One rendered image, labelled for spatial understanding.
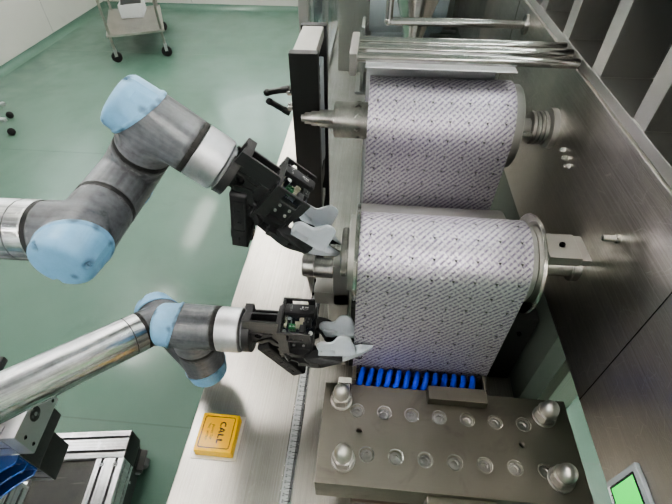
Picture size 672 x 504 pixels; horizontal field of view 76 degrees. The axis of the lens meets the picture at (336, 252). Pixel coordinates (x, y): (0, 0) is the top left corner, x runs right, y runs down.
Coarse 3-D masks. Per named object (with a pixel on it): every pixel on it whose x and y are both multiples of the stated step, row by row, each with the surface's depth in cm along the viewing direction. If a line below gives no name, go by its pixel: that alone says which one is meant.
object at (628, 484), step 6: (624, 480) 48; (630, 480) 47; (618, 486) 49; (624, 486) 48; (630, 486) 47; (636, 486) 46; (618, 492) 49; (624, 492) 48; (630, 492) 47; (636, 492) 46; (618, 498) 49; (624, 498) 48; (630, 498) 47; (636, 498) 46
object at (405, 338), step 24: (360, 312) 66; (384, 312) 65; (408, 312) 65; (432, 312) 64; (456, 312) 64; (480, 312) 63; (360, 336) 70; (384, 336) 69; (408, 336) 69; (432, 336) 68; (456, 336) 68; (480, 336) 67; (504, 336) 67; (360, 360) 75; (384, 360) 75; (408, 360) 74; (432, 360) 73; (456, 360) 73; (480, 360) 72
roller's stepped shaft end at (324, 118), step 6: (306, 114) 77; (312, 114) 76; (318, 114) 76; (324, 114) 76; (330, 114) 76; (306, 120) 77; (312, 120) 77; (318, 120) 76; (324, 120) 76; (330, 120) 76; (324, 126) 77; (330, 126) 77
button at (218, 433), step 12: (204, 420) 80; (216, 420) 80; (228, 420) 80; (240, 420) 81; (204, 432) 79; (216, 432) 79; (228, 432) 79; (204, 444) 77; (216, 444) 77; (228, 444) 77; (228, 456) 77
